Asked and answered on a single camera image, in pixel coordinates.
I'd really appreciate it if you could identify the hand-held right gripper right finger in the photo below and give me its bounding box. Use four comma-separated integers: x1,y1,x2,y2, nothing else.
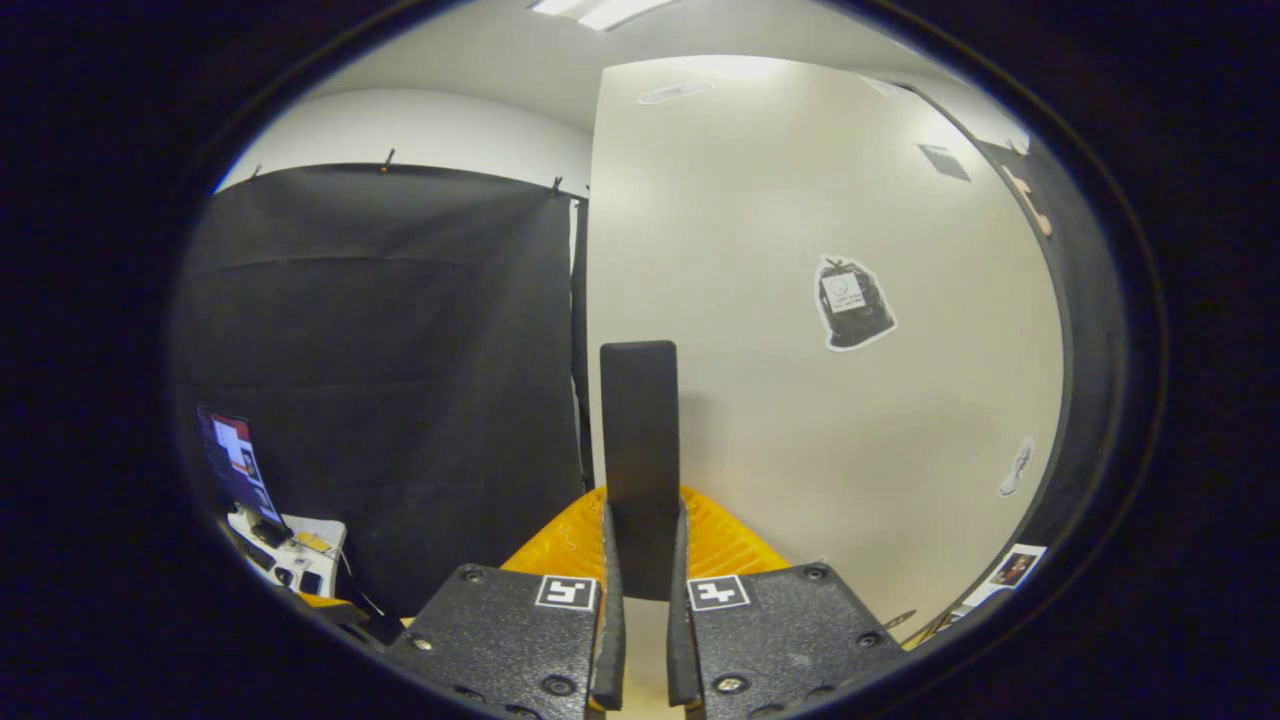
667,485,909,720

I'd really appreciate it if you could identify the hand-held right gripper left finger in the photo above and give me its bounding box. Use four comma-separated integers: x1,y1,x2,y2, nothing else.
383,487,626,720

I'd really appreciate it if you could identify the beige cabinet door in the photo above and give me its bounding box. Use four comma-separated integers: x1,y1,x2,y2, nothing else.
585,55,1066,641

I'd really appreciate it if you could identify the white side table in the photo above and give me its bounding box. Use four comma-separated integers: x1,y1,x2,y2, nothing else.
228,505,349,599

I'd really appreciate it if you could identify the computer monitor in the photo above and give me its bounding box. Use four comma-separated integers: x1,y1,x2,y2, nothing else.
197,403,286,531

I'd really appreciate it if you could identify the black backdrop cloth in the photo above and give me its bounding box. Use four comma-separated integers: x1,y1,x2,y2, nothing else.
175,140,1126,616

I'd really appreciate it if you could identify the large ceiling light panel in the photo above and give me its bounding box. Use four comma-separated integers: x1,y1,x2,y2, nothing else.
530,0,676,31

